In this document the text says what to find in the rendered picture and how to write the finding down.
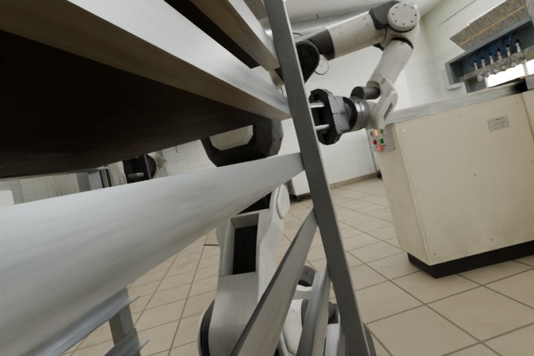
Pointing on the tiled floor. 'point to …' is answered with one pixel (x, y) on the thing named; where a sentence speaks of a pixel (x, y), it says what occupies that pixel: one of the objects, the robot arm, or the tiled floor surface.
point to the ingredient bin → (299, 185)
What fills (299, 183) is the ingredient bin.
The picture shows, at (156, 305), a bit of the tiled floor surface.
